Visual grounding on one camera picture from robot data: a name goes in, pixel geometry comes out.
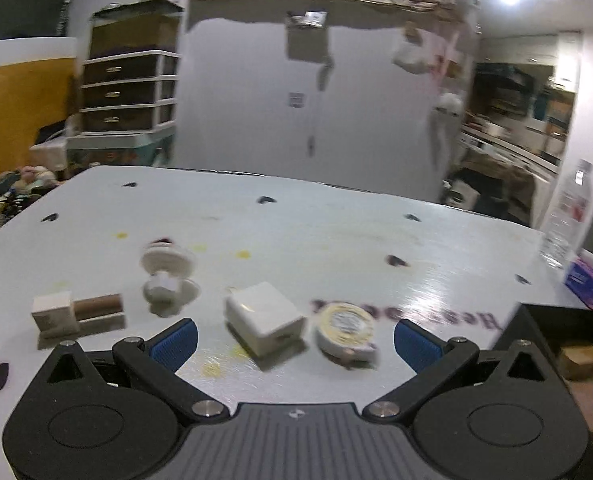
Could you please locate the pile of small toys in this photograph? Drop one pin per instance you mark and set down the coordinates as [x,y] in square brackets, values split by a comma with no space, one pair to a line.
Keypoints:
[21,185]

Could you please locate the teal patterned cabinet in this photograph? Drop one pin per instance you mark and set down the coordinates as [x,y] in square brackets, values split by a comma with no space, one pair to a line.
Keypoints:
[121,150]

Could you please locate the white charger cube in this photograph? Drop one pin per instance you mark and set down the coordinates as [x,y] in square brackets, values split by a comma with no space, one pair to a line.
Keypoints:
[264,317]

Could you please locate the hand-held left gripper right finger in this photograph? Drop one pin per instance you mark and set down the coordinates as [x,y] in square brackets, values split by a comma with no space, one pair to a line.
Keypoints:
[416,342]

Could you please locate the wooden block with clear clips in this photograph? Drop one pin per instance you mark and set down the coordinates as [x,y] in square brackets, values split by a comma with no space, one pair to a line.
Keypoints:
[576,357]

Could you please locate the white hanging bag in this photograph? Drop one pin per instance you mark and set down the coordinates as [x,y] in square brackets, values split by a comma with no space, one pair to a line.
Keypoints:
[412,55]

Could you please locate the black box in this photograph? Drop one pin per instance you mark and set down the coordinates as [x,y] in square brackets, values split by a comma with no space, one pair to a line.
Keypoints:
[546,330]

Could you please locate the white kitchen cabinets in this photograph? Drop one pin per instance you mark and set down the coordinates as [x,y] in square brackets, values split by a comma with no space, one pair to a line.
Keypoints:
[541,45]

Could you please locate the white small appliance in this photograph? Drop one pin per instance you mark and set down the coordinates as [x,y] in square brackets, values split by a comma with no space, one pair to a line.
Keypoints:
[51,142]

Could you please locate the purple tissue pack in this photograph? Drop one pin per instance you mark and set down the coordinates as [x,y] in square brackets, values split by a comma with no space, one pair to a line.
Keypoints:
[591,282]

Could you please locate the white wall hook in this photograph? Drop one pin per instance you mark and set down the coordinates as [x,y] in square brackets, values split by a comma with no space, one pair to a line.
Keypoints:
[297,99]

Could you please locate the glass fish tank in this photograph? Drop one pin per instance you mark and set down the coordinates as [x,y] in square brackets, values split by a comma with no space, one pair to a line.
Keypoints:
[136,27]

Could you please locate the white spool holder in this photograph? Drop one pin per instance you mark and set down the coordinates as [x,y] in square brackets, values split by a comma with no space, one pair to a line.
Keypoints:
[166,275]

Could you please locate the white and brown block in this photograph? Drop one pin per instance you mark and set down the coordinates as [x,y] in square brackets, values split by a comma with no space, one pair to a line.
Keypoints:
[71,312]

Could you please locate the white plush toy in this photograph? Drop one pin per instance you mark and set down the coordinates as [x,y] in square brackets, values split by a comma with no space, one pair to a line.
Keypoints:
[449,105]

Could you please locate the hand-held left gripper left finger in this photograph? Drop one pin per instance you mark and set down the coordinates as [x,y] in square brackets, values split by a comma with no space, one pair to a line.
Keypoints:
[176,342]

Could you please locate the clear water bottle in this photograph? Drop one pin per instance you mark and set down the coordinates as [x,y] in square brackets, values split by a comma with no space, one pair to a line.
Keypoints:
[569,210]

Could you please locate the clear wall shelf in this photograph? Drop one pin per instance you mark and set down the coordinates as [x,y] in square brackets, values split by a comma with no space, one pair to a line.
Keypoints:
[306,18]

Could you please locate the dark plastic drawer unit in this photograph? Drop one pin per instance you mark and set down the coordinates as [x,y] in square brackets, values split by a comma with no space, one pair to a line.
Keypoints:
[126,92]

